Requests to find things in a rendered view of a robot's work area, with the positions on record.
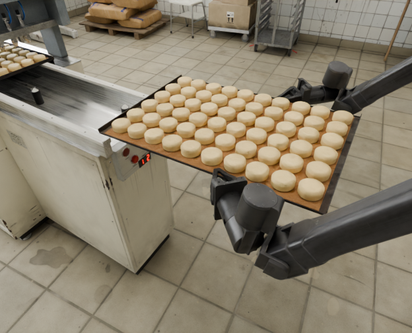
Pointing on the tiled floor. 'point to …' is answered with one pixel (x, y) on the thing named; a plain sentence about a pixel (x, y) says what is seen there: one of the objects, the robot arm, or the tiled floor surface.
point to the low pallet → (125, 28)
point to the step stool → (189, 12)
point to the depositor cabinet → (18, 210)
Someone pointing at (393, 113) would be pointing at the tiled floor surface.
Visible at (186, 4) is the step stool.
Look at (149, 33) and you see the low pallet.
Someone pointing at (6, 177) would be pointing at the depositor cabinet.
